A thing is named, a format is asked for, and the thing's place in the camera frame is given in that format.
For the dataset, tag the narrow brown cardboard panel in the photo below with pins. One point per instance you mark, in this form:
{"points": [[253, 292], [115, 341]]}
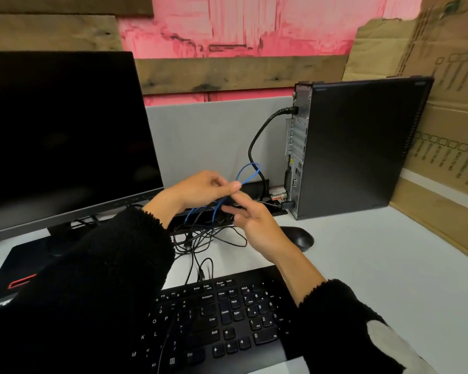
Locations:
{"points": [[440, 222]]}

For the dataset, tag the person's left hand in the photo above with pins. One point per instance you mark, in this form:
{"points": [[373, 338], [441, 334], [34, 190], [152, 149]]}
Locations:
{"points": [[191, 190]]}

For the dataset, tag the person's right hand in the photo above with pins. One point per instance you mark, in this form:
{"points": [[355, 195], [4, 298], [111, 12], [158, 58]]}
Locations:
{"points": [[261, 229]]}

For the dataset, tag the black desktop tower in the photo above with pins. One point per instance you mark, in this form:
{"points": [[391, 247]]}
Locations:
{"points": [[355, 147]]}

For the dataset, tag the black keyboard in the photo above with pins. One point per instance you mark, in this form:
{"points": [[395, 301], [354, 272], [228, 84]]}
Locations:
{"points": [[238, 319]]}

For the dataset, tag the person's right forearm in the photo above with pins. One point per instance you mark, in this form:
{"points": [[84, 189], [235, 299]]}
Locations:
{"points": [[335, 327]]}

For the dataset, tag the white desk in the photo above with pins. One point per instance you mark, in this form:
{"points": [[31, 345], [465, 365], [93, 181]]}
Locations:
{"points": [[374, 268]]}

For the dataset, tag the person's left forearm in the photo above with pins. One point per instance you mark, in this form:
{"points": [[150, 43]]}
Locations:
{"points": [[82, 299]]}

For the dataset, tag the black mouse with red wheel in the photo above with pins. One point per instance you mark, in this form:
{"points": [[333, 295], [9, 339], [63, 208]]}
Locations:
{"points": [[302, 239]]}

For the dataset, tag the printed brown cardboard box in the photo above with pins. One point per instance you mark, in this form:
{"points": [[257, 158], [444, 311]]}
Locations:
{"points": [[452, 112]]}

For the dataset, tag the black computer monitor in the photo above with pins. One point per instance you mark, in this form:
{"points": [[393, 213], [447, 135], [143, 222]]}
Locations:
{"points": [[62, 140]]}

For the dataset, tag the long weathered wooden plank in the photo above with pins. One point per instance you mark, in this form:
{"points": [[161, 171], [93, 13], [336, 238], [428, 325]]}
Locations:
{"points": [[238, 73]]}

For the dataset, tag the plain brown cardboard sheet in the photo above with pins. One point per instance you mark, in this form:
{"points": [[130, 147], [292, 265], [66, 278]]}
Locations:
{"points": [[378, 50]]}

